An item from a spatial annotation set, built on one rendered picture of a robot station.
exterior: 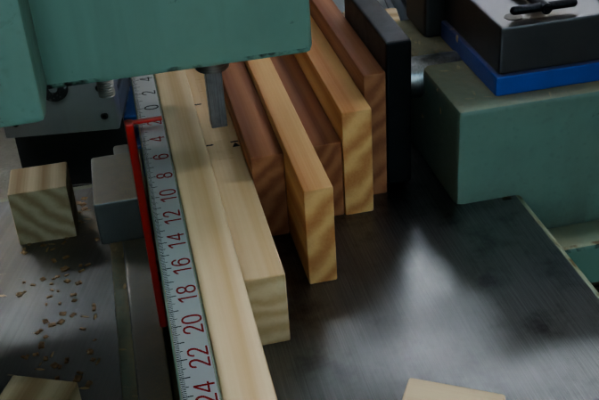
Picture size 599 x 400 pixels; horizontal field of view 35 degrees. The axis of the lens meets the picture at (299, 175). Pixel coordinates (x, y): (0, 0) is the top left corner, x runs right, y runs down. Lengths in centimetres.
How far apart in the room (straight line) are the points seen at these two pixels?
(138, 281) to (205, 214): 20
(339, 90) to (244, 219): 10
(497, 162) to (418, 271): 9
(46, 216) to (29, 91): 29
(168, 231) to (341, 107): 13
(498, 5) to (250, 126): 15
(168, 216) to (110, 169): 27
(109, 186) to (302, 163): 24
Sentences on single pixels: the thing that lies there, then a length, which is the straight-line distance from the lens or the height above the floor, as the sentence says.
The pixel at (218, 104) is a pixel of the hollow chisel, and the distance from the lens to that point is 52.
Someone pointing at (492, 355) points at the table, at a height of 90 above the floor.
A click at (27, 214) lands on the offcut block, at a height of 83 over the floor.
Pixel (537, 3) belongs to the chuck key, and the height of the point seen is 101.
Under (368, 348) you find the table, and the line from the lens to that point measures 44.
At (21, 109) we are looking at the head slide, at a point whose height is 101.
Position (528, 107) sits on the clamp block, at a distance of 53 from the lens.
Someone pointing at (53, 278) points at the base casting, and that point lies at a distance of 69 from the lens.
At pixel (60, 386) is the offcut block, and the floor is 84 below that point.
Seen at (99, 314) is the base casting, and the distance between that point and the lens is 65.
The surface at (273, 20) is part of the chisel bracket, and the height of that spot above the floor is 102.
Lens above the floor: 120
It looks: 31 degrees down
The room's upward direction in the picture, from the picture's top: 4 degrees counter-clockwise
